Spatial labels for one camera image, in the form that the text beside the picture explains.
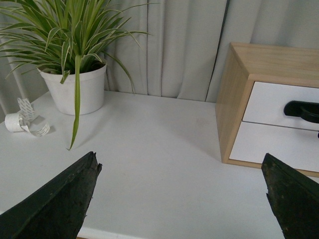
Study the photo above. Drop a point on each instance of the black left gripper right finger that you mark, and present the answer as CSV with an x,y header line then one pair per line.
x,y
293,197

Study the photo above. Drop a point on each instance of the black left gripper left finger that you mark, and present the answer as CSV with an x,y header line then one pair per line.
x,y
58,209

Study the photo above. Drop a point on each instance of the grey curtain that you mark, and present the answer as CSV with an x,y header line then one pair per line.
x,y
182,51

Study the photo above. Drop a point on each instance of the wooden drawer cabinet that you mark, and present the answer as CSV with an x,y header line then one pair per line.
x,y
250,63

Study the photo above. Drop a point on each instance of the green spider plant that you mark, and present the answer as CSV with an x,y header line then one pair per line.
x,y
49,34

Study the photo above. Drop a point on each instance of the white plant pot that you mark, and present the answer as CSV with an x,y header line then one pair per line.
x,y
78,93

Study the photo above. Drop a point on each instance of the white curled tape strip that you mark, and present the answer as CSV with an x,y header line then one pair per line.
x,y
21,121

